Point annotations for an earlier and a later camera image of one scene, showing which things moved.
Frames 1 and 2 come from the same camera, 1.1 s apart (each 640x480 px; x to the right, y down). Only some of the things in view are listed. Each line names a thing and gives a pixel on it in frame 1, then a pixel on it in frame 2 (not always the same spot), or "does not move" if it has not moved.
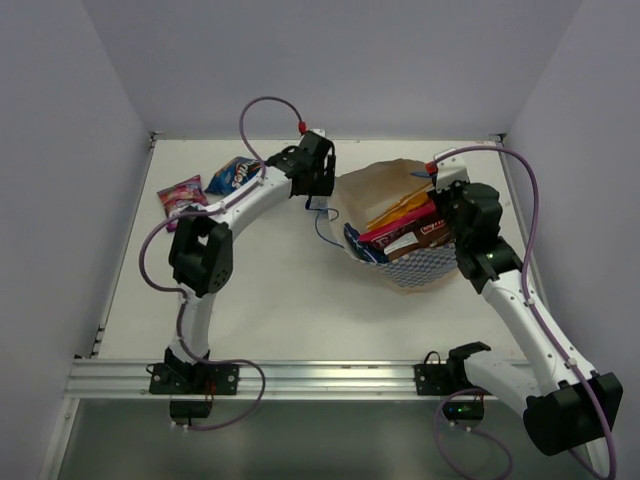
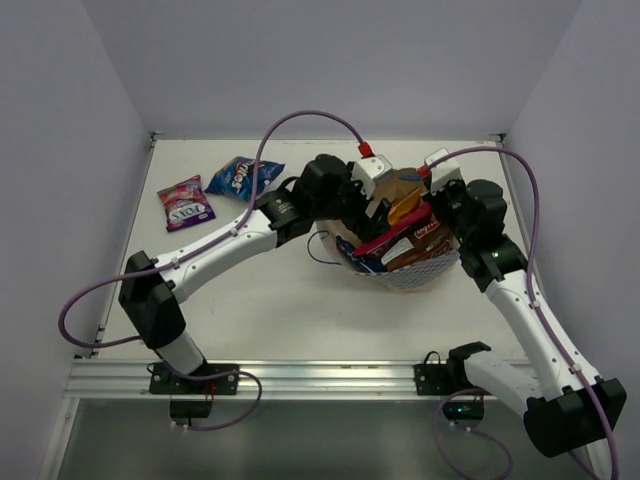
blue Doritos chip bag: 232,174 does not move
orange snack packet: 409,201 does not move
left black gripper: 319,176 to 357,209
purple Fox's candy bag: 180,196 does not move
